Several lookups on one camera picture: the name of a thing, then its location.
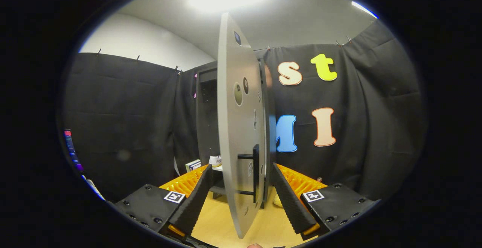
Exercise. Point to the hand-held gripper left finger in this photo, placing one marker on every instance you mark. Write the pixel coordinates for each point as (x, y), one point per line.
(196, 202)

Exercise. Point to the white cover book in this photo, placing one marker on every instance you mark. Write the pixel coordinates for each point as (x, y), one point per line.
(196, 164)

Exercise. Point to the black backdrop cloth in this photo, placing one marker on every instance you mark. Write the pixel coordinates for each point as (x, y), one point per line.
(357, 127)

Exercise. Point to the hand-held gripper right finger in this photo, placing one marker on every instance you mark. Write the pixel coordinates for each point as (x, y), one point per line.
(290, 202)

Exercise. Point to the dark screen with coloured lights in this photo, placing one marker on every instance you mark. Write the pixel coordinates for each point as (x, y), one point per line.
(71, 150)

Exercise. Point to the white canvas shoe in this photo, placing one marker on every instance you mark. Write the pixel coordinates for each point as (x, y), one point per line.
(215, 160)

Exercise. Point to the dark grey shoe cabinet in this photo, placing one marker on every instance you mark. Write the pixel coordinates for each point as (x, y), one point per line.
(206, 127)

